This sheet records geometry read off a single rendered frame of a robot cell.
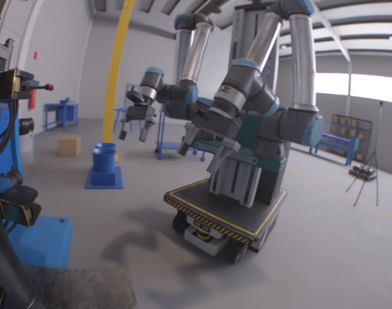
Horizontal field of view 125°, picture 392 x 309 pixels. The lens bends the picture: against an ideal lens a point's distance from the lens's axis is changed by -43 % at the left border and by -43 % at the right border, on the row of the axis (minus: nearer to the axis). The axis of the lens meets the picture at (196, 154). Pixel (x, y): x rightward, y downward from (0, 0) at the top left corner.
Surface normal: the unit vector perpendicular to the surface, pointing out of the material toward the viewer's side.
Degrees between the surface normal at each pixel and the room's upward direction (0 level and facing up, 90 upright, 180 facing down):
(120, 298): 0
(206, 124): 67
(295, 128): 99
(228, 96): 75
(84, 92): 90
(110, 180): 90
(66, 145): 90
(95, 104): 90
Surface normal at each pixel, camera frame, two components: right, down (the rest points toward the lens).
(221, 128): -0.59, -0.32
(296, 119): -0.85, 0.18
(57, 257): 0.13, -0.96
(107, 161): 0.69, 0.26
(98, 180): 0.42, 0.26
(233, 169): -0.62, 0.10
